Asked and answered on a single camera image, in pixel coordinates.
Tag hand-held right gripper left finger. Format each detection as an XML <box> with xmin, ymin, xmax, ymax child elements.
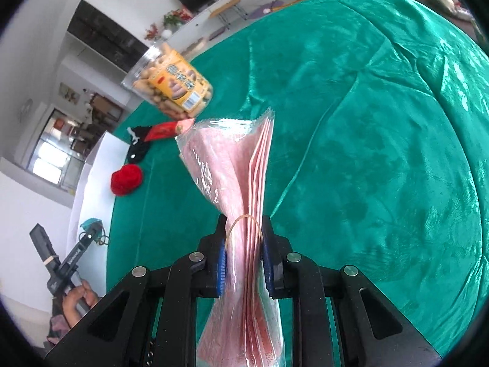
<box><xmin>44</xmin><ymin>214</ymin><xmax>230</xmax><ymax>367</ymax></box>

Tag teal patterned pouch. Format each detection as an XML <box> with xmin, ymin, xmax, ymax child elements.
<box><xmin>81</xmin><ymin>217</ymin><xmax>110</xmax><ymax>246</ymax></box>

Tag white box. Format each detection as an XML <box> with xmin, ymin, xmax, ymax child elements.
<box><xmin>68</xmin><ymin>132</ymin><xmax>133</xmax><ymax>295</ymax></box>

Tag red snack packet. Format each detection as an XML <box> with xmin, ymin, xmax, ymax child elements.
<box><xmin>144</xmin><ymin>119</ymin><xmax>195</xmax><ymax>143</ymax></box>

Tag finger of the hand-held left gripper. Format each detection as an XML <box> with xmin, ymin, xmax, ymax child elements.
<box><xmin>79</xmin><ymin>222</ymin><xmax>99</xmax><ymax>246</ymax></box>

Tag clear snack jar yellow label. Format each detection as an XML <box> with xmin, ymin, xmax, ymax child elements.
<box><xmin>121</xmin><ymin>43</ymin><xmax>214</xmax><ymax>118</ymax></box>

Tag red flower plant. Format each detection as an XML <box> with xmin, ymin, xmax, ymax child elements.
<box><xmin>144</xmin><ymin>9</ymin><xmax>192</xmax><ymax>41</ymax></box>

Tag pink cloths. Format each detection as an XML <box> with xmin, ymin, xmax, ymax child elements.
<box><xmin>176</xmin><ymin>107</ymin><xmax>285</xmax><ymax>367</ymax></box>

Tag wooden bench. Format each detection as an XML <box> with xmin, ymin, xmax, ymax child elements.
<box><xmin>209</xmin><ymin>0</ymin><xmax>250</xmax><ymax>28</ymax></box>

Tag tan rubber band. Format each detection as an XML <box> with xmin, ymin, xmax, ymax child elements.
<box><xmin>225</xmin><ymin>214</ymin><xmax>264</xmax><ymax>254</ymax></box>

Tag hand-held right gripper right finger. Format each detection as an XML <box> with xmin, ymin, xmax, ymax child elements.
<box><xmin>261</xmin><ymin>216</ymin><xmax>444</xmax><ymax>367</ymax></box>

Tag black knitted sock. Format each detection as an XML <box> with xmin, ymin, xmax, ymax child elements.
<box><xmin>127</xmin><ymin>125</ymin><xmax>154</xmax><ymax>165</ymax></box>

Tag red yarn ball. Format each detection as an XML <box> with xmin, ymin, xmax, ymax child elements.
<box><xmin>110</xmin><ymin>164</ymin><xmax>144</xmax><ymax>197</ymax></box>

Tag black display cabinet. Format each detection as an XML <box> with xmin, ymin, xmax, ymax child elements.
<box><xmin>68</xmin><ymin>0</ymin><xmax>149</xmax><ymax>74</ymax></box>

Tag person's left hand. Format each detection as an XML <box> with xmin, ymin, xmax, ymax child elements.
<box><xmin>62</xmin><ymin>280</ymin><xmax>101</xmax><ymax>328</ymax></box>

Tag white television cabinet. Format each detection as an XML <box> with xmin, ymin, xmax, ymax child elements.
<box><xmin>168</xmin><ymin>0</ymin><xmax>276</xmax><ymax>52</ymax></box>

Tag person's left forearm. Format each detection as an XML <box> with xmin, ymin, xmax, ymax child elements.
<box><xmin>45</xmin><ymin>311</ymin><xmax>75</xmax><ymax>349</ymax></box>

